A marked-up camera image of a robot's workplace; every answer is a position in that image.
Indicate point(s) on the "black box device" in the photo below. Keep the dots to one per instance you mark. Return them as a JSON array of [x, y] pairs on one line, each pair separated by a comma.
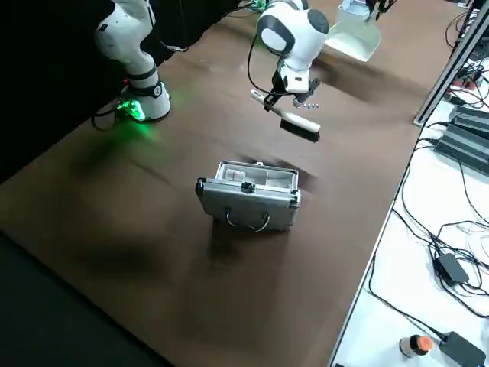
[[471, 120], [462, 149]]

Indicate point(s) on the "white plastic trash can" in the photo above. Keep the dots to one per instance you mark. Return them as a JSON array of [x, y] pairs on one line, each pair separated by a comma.
[[349, 7]]

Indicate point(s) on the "pale green plastic dustpan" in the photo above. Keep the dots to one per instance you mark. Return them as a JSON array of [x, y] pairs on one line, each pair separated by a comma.
[[355, 38]]

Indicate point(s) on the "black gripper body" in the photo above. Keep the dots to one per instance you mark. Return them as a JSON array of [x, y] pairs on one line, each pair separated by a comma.
[[279, 82]]

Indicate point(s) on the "aluminium frame post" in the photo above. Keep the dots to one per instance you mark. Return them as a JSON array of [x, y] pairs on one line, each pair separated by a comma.
[[451, 65]]

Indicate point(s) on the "black power adapter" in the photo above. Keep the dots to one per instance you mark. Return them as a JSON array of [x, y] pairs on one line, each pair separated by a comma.
[[451, 267], [460, 349]]

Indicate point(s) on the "aluminium carrying case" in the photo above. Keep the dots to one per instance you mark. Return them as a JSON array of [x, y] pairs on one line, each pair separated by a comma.
[[248, 202]]

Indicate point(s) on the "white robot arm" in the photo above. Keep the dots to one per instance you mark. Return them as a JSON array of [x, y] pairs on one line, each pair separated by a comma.
[[284, 3], [122, 38]]

